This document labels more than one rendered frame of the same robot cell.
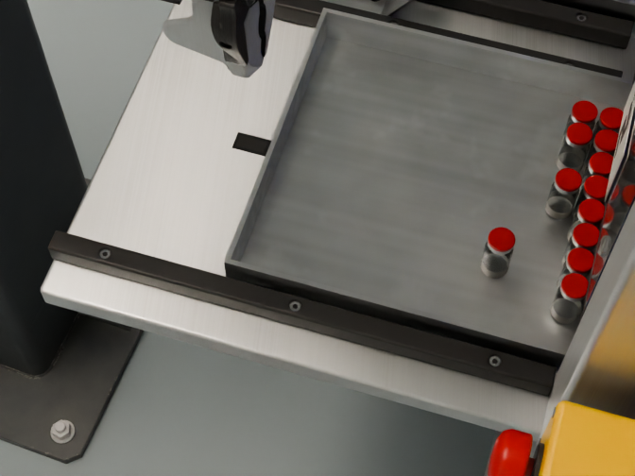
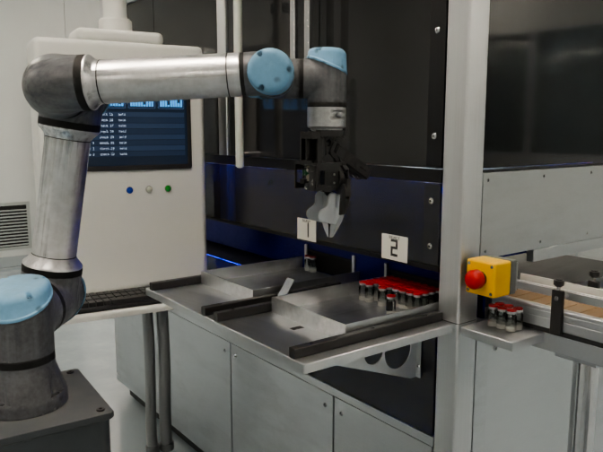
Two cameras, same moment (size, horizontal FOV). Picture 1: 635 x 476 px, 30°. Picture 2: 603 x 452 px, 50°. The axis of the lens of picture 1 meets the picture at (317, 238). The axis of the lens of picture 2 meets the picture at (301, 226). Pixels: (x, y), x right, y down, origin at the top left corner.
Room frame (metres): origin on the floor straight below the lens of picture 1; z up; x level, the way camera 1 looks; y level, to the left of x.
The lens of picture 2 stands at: (-0.23, 1.11, 1.30)
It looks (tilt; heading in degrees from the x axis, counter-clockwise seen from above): 9 degrees down; 306
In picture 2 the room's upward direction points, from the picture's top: straight up
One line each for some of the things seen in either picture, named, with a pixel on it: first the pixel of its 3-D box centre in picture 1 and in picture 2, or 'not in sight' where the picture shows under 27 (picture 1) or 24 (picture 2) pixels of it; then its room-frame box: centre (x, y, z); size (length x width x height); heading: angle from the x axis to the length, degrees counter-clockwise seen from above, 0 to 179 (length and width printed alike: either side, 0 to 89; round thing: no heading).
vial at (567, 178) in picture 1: (563, 194); (382, 296); (0.49, -0.20, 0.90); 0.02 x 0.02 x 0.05
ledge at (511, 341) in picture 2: not in sight; (506, 332); (0.20, -0.20, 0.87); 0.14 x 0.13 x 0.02; 73
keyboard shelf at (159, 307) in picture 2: not in sight; (133, 299); (1.28, -0.10, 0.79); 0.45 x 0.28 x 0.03; 65
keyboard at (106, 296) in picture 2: not in sight; (138, 295); (1.22, -0.08, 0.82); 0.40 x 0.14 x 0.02; 65
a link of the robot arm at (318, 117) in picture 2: not in sight; (327, 119); (0.48, 0.06, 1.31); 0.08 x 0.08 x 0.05
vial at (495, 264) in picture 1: (497, 253); (390, 305); (0.44, -0.14, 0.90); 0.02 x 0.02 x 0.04
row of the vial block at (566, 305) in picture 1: (589, 212); (392, 295); (0.47, -0.21, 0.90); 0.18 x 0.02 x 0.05; 163
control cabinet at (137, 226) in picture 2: not in sight; (120, 161); (1.43, -0.20, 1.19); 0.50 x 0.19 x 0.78; 65
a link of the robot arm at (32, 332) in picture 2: not in sight; (21, 315); (0.87, 0.49, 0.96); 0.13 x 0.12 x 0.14; 126
